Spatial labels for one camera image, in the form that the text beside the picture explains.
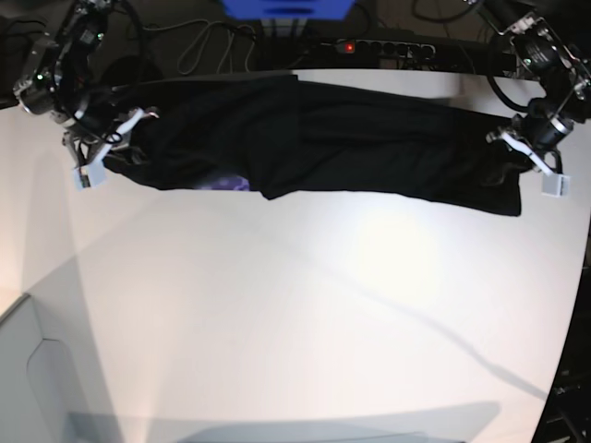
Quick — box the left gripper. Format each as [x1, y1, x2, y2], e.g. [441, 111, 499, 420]
[486, 117, 566, 175]

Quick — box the black T-shirt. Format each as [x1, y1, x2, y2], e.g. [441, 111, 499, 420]
[104, 75, 526, 217]

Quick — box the black power strip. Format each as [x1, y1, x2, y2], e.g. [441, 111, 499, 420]
[318, 37, 517, 73]

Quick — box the black round object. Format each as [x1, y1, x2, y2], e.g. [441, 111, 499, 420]
[101, 55, 164, 87]

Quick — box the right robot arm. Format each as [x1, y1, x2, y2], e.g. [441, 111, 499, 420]
[13, 1, 149, 164]

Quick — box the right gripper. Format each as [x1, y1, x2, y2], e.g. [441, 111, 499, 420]
[62, 106, 160, 162]

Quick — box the white cable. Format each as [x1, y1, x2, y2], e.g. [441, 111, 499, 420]
[177, 18, 259, 75]

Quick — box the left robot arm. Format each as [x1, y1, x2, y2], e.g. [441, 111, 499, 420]
[467, 1, 590, 176]

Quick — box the blue plastic box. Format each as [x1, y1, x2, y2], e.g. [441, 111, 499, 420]
[222, 0, 355, 20]

